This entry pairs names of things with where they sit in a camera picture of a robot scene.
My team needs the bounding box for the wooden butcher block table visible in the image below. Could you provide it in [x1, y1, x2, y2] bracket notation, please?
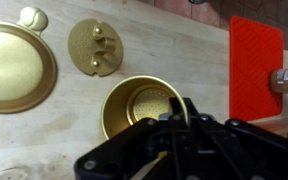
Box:
[0, 0, 288, 180]

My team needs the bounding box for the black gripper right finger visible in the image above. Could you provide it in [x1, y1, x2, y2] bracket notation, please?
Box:
[183, 97, 199, 117]

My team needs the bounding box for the spice jar with black lid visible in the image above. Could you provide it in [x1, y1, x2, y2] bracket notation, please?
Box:
[269, 67, 288, 94]

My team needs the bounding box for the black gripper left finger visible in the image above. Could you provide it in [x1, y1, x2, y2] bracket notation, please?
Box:
[169, 98, 187, 133]

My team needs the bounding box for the red silicone mat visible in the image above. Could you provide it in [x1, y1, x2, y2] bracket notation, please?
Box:
[229, 16, 284, 121]

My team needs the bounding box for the gold lid with knob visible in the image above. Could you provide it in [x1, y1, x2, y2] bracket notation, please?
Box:
[0, 7, 57, 113]

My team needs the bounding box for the gold metal cup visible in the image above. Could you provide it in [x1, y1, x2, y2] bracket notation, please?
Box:
[101, 75, 189, 139]

